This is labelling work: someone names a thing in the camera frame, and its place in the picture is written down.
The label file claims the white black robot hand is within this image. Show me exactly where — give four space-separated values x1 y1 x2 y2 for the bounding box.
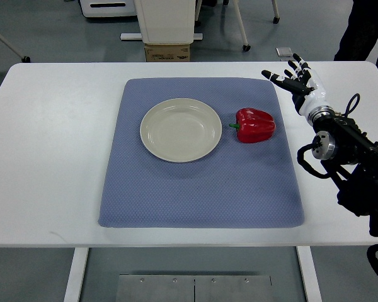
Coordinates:
261 53 329 121

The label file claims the red bell pepper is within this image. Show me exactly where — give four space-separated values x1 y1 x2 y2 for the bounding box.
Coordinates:
229 108 276 143

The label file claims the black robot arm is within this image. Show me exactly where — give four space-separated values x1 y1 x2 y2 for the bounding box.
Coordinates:
297 94 378 237

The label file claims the small grey floor plate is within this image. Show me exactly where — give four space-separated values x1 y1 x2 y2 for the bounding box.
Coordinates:
275 47 293 58

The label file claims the cream round plate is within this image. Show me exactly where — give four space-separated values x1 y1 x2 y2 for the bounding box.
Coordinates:
140 98 222 163

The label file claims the white caster leg far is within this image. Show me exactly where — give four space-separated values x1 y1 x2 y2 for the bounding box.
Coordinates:
272 0 280 24

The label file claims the person in dark trousers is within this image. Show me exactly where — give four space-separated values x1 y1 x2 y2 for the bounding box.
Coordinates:
334 0 378 68

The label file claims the blue textured mat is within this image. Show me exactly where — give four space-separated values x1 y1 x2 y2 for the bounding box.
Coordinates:
98 77 304 228

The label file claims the cardboard box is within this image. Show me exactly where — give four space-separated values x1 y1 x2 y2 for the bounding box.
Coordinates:
144 44 190 62

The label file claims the white table leg right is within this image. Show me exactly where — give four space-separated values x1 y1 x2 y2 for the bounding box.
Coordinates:
296 246 322 302

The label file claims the white table leg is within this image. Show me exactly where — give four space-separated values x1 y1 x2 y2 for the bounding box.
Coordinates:
64 247 89 302
296 246 322 302

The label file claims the white cabinet with slot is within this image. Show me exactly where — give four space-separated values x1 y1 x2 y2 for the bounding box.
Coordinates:
79 0 137 18

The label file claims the white table leg left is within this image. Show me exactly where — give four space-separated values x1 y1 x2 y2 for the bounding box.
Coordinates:
64 247 89 302

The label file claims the white machine pedestal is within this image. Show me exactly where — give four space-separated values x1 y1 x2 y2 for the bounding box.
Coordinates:
120 0 203 45

